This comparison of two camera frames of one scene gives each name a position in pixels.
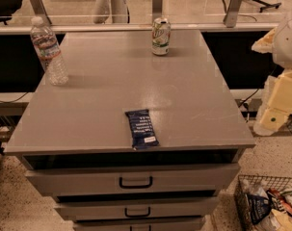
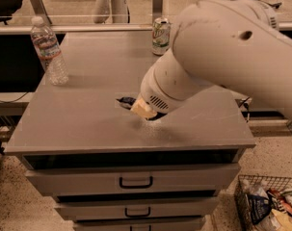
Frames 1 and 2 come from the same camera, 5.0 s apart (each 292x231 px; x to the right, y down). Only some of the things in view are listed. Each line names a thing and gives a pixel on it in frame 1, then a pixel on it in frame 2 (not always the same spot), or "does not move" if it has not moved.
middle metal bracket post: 157,1 does not move
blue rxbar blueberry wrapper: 142,129 -> 126,102
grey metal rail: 145,27 does not move
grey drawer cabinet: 74,139 does not move
